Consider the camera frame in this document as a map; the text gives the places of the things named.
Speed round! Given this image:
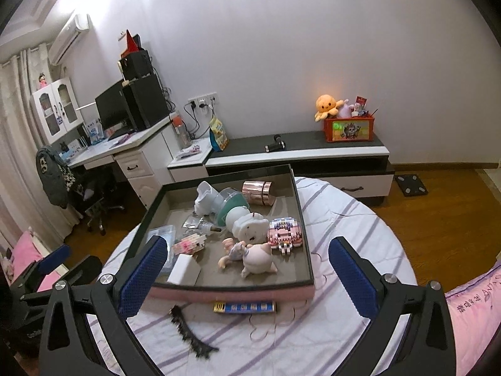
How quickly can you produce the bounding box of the white power adapter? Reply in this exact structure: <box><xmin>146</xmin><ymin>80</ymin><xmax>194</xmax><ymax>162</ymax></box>
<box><xmin>167</xmin><ymin>254</ymin><xmax>201</xmax><ymax>287</ymax></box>

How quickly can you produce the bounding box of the black hair claw clip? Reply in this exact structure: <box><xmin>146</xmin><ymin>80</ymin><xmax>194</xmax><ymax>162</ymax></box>
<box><xmin>168</xmin><ymin>304</ymin><xmax>221</xmax><ymax>359</ymax></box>

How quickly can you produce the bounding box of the clear small glass bottle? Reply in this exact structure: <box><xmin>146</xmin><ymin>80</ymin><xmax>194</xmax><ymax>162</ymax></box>
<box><xmin>182</xmin><ymin>215</ymin><xmax>223</xmax><ymax>236</ymax></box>

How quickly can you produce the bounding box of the white night light plug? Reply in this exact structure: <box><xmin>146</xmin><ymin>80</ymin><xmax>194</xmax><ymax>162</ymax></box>
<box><xmin>194</xmin><ymin>181</ymin><xmax>223</xmax><ymax>216</ymax></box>

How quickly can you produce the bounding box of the clear teal heart container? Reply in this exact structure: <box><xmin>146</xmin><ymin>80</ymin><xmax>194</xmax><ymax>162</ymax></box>
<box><xmin>216</xmin><ymin>188</ymin><xmax>249</xmax><ymax>227</ymax></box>

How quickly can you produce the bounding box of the white astronaut figurine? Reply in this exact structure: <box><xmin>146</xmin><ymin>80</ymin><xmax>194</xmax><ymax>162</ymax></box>
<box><xmin>226</xmin><ymin>206</ymin><xmax>269</xmax><ymax>243</ymax></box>

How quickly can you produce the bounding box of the rose gold lidded jar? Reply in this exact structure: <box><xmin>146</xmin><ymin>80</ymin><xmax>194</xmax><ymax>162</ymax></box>
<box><xmin>242</xmin><ymin>180</ymin><xmax>276</xmax><ymax>206</ymax></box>

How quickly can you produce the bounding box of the pink block crab figure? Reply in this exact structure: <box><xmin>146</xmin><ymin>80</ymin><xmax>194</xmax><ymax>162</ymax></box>
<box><xmin>267</xmin><ymin>217</ymin><xmax>303</xmax><ymax>256</ymax></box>

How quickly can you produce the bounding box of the pink bedsheet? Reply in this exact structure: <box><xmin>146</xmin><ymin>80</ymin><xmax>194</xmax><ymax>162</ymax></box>
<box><xmin>1</xmin><ymin>227</ymin><xmax>48</xmax><ymax>286</ymax></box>

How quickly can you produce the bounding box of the pink blanket with writing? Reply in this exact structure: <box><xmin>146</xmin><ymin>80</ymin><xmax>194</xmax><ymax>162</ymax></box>
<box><xmin>445</xmin><ymin>261</ymin><xmax>500</xmax><ymax>375</ymax></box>

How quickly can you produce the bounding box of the black office chair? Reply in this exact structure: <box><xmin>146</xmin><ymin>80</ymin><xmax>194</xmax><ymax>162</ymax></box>
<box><xmin>35</xmin><ymin>144</ymin><xmax>126</xmax><ymax>237</ymax></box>

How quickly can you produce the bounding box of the white striped quilt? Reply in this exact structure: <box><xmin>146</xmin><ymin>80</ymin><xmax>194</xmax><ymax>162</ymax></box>
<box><xmin>128</xmin><ymin>177</ymin><xmax>416</xmax><ymax>375</ymax></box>

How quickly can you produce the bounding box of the clear floss pick box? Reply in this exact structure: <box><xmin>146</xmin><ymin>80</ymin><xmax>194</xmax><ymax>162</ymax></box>
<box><xmin>147</xmin><ymin>225</ymin><xmax>176</xmax><ymax>275</ymax></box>

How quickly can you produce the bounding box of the pink and black storage box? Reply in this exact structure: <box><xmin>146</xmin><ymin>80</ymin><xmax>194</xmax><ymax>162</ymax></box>
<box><xmin>124</xmin><ymin>165</ymin><xmax>315</xmax><ymax>302</ymax></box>

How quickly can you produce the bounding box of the white computer desk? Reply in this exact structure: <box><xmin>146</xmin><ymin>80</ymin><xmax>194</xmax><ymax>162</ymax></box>
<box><xmin>69</xmin><ymin>117</ymin><xmax>180</xmax><ymax>208</ymax></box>

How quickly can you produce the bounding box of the pink pig doll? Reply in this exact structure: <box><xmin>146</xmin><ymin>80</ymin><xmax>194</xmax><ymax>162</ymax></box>
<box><xmin>217</xmin><ymin>238</ymin><xmax>278</xmax><ymax>279</ymax></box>

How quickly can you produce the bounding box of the white glass-door cabinet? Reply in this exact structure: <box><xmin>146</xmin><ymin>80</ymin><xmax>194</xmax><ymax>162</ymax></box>
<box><xmin>31</xmin><ymin>77</ymin><xmax>83</xmax><ymax>144</ymax></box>

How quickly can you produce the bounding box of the orange capped water bottle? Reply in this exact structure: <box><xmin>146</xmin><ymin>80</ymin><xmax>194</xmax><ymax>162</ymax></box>
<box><xmin>173</xmin><ymin>115</ymin><xmax>192</xmax><ymax>149</ymax></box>

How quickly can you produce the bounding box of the black computer monitor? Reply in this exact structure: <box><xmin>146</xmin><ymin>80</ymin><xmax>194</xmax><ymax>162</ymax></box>
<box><xmin>95</xmin><ymin>81</ymin><xmax>128</xmax><ymax>130</ymax></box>

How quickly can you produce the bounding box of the black bathroom scale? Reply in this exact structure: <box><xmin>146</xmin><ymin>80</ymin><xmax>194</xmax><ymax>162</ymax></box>
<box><xmin>394</xmin><ymin>174</ymin><xmax>428</xmax><ymax>197</ymax></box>

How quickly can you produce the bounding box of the black computer tower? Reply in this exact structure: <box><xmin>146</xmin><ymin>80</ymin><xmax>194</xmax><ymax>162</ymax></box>
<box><xmin>122</xmin><ymin>75</ymin><xmax>170</xmax><ymax>132</ymax></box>

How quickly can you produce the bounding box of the yellow blue snack bag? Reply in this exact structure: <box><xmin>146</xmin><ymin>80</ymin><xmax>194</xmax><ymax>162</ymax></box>
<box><xmin>209</xmin><ymin>116</ymin><xmax>229</xmax><ymax>152</ymax></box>

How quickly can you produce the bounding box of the low black white cabinet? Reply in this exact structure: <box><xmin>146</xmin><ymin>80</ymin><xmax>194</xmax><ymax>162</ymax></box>
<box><xmin>168</xmin><ymin>131</ymin><xmax>395</xmax><ymax>205</ymax></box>

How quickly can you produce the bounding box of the black speaker with red items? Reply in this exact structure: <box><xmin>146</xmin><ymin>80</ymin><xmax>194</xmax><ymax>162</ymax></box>
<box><xmin>118</xmin><ymin>30</ymin><xmax>154</xmax><ymax>81</ymax></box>

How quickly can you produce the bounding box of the white air conditioner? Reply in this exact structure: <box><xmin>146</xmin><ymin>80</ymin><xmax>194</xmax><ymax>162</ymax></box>
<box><xmin>49</xmin><ymin>13</ymin><xmax>90</xmax><ymax>65</ymax></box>

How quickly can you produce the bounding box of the orange toy storage box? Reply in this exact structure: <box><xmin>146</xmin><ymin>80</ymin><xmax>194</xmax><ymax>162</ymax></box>
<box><xmin>323</xmin><ymin>116</ymin><xmax>374</xmax><ymax>143</ymax></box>

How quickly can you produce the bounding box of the orange octopus plush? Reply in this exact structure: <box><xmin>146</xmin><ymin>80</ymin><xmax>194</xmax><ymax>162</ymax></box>
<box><xmin>314</xmin><ymin>94</ymin><xmax>348</xmax><ymax>122</ymax></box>

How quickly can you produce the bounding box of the white wall power strip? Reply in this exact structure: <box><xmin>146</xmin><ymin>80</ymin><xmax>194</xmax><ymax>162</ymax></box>
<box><xmin>188</xmin><ymin>92</ymin><xmax>219</xmax><ymax>108</ymax></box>

